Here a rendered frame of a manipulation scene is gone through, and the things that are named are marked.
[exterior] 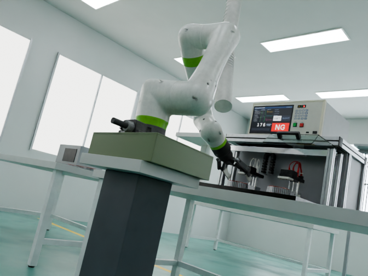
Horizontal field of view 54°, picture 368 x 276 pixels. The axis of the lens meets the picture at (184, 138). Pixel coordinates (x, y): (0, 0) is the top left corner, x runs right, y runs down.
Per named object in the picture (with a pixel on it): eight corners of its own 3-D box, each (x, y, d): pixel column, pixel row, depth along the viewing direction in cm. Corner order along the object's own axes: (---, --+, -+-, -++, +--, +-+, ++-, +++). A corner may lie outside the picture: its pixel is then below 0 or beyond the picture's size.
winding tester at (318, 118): (320, 137, 182) (325, 99, 186) (247, 135, 212) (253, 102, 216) (346, 155, 209) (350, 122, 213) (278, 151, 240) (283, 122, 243)
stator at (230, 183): (239, 188, 184) (241, 181, 184) (222, 185, 191) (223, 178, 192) (251, 191, 192) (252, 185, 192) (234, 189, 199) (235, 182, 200)
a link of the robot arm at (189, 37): (197, 27, 153) (207, 19, 162) (171, 28, 158) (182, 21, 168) (203, 67, 162) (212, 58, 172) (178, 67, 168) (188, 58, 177)
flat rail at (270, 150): (330, 156, 173) (331, 150, 173) (226, 150, 215) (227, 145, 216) (331, 156, 173) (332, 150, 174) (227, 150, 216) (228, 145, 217)
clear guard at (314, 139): (311, 144, 154) (313, 131, 155) (262, 142, 171) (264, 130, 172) (338, 161, 177) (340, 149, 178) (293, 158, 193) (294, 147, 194)
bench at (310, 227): (304, 286, 434) (313, 224, 448) (180, 246, 579) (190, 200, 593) (332, 285, 497) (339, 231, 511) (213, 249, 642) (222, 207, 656)
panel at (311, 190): (339, 211, 178) (346, 153, 183) (230, 193, 223) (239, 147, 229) (340, 211, 178) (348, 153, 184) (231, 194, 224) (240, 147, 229)
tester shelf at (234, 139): (338, 145, 172) (339, 136, 173) (224, 141, 219) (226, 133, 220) (366, 165, 203) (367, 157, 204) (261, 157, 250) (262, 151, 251)
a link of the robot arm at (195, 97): (202, 97, 121) (241, 14, 153) (160, 96, 128) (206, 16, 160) (211, 125, 130) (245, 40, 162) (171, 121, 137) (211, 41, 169)
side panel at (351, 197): (341, 216, 177) (350, 153, 183) (335, 215, 179) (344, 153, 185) (359, 223, 197) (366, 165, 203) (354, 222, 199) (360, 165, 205)
